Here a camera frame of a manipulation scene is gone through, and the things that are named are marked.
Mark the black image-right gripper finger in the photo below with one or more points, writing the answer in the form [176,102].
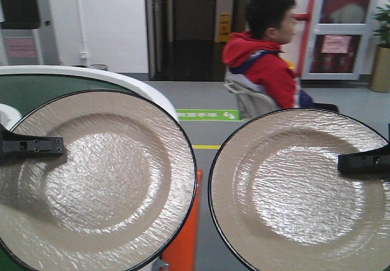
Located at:
[368,165]

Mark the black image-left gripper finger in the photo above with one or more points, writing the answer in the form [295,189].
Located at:
[15,146]

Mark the beige plate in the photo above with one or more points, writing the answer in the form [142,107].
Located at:
[279,202]
[113,200]

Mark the green conveyor belt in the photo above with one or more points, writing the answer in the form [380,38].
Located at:
[25,92]

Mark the green potted plant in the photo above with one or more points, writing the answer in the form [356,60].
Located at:
[380,71]

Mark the black water dispenser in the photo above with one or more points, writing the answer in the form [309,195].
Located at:
[27,33]

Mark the white outer conveyor rim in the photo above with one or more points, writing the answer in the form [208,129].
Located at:
[130,83]

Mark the person in red hoodie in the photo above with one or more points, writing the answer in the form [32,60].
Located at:
[254,55]

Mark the orange post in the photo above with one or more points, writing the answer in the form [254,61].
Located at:
[181,254]

